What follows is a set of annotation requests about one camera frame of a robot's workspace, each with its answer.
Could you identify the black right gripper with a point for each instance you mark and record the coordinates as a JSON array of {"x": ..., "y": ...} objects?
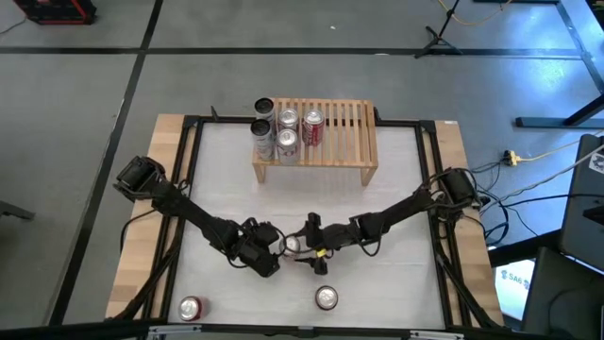
[{"x": 335, "y": 236}]

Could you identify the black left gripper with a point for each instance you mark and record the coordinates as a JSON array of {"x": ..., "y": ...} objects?
[{"x": 255, "y": 248}]

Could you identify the red and black Coca-Cola can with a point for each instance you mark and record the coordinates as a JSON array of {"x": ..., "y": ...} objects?
[
  {"x": 326, "y": 297},
  {"x": 291, "y": 245}
]

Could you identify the silver diet cola can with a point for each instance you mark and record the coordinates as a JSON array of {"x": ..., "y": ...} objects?
[
  {"x": 287, "y": 146},
  {"x": 288, "y": 118}
]

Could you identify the slim silver energy drink can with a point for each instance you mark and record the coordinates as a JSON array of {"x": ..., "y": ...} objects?
[
  {"x": 264, "y": 106},
  {"x": 261, "y": 134}
]

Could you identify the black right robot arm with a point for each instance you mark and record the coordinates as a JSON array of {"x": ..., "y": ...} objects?
[{"x": 406, "y": 208}]

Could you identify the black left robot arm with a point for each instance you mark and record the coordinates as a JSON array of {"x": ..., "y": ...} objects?
[{"x": 189, "y": 210}]

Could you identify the light wooden slatted shelf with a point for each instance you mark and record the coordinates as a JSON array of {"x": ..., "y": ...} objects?
[{"x": 349, "y": 137}]

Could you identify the white labelled box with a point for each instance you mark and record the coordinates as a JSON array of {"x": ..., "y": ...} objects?
[{"x": 512, "y": 293}]

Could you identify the yellow power plug block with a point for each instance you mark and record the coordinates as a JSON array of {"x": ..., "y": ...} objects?
[{"x": 509, "y": 157}]

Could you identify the black tripod stand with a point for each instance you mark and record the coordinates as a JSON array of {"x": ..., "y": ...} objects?
[{"x": 436, "y": 40}]

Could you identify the dark metal floor foot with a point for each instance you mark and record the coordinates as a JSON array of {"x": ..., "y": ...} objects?
[{"x": 14, "y": 210}]

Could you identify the dark grey chair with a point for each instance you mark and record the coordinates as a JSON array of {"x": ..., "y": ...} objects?
[{"x": 566, "y": 302}]

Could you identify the dark grey desk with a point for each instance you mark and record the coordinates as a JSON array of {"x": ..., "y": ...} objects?
[{"x": 582, "y": 212}]

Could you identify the red and black box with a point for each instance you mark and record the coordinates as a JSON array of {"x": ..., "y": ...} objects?
[{"x": 56, "y": 11}]

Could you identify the black metal table frame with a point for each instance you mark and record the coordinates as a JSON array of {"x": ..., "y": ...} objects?
[{"x": 406, "y": 123}]

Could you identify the black desk leg frame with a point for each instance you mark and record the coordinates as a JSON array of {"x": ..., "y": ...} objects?
[{"x": 542, "y": 122}]

